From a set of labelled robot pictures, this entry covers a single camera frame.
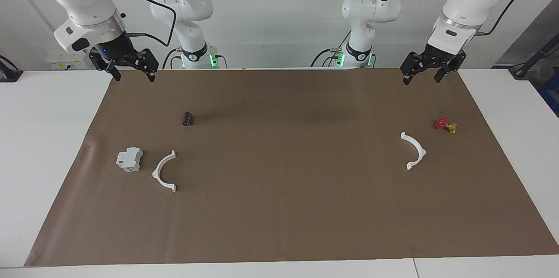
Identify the white half ring pipe clamp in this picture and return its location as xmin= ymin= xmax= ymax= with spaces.
xmin=400 ymin=132 xmax=427 ymax=170
xmin=152 ymin=150 xmax=177 ymax=192

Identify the red and yellow valve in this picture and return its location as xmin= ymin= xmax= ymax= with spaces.
xmin=435 ymin=116 xmax=458 ymax=134

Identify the white power strip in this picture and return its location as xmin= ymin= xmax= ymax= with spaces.
xmin=46 ymin=53 xmax=94 ymax=70

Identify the black stand with pole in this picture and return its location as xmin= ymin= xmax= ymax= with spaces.
xmin=509 ymin=33 xmax=559 ymax=80

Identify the grey circuit breaker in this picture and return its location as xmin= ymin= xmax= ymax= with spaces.
xmin=116 ymin=147 xmax=144 ymax=172

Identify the black clamp base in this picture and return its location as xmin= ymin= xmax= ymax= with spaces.
xmin=0 ymin=55 xmax=23 ymax=83

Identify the dark grey panel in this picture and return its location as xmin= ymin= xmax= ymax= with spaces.
xmin=493 ymin=0 xmax=559 ymax=70

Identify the blue crate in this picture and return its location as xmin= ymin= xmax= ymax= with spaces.
xmin=538 ymin=73 xmax=559 ymax=117

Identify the brown paper mat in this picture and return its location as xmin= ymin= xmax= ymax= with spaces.
xmin=24 ymin=68 xmax=559 ymax=268

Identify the black right base cable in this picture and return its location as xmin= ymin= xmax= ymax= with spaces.
xmin=162 ymin=48 xmax=181 ymax=70

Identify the black base cable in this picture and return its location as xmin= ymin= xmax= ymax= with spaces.
xmin=162 ymin=48 xmax=181 ymax=70
xmin=310 ymin=31 xmax=352 ymax=68

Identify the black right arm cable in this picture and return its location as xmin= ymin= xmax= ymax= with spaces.
xmin=124 ymin=0 xmax=177 ymax=48

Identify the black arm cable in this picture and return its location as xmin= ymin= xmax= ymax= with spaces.
xmin=475 ymin=0 xmax=534 ymax=37
xmin=124 ymin=0 xmax=177 ymax=48

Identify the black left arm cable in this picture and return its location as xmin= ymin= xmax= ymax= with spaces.
xmin=475 ymin=0 xmax=534 ymax=37

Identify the black left base cable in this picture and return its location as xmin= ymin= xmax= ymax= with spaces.
xmin=310 ymin=31 xmax=352 ymax=68

